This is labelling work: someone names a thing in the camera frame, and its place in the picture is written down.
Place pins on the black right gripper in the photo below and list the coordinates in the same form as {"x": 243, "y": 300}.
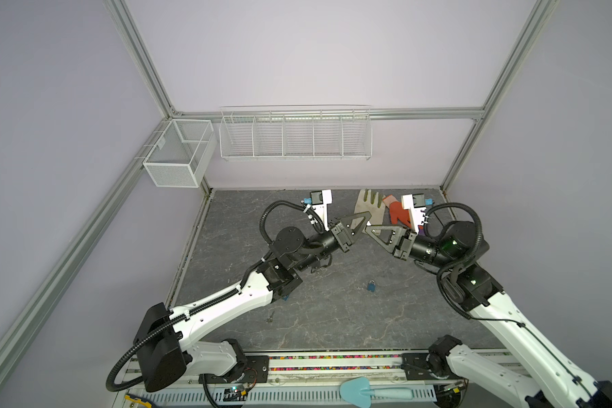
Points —
{"x": 402, "y": 242}

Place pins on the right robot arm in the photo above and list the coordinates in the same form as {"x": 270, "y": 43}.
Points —
{"x": 552, "y": 380}

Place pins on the white wire shelf basket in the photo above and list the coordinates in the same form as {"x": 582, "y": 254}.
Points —
{"x": 296, "y": 132}

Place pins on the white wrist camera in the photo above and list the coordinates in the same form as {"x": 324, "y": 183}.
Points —
{"x": 319, "y": 200}
{"x": 416, "y": 205}

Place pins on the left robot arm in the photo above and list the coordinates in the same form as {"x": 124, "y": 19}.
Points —
{"x": 170, "y": 341}

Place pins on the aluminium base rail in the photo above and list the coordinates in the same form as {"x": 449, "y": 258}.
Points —
{"x": 300, "y": 368}

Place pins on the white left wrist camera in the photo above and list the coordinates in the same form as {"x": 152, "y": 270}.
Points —
{"x": 319, "y": 200}

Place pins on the small blue padlock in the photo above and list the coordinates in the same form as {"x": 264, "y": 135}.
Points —
{"x": 371, "y": 286}

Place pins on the teal garden trowel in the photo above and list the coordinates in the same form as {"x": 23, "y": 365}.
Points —
{"x": 359, "y": 393}

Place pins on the white mesh box basket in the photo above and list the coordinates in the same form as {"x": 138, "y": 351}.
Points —
{"x": 181, "y": 154}

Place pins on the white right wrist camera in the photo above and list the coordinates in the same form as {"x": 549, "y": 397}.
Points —
{"x": 416, "y": 205}

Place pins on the beige fabric glove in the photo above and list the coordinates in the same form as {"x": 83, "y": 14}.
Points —
{"x": 371, "y": 201}

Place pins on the red rubber glove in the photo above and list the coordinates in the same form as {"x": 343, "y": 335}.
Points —
{"x": 397, "y": 213}

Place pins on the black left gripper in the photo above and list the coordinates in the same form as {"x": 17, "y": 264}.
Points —
{"x": 340, "y": 232}

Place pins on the white slotted cable duct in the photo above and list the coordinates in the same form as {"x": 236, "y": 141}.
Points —
{"x": 263, "y": 397}

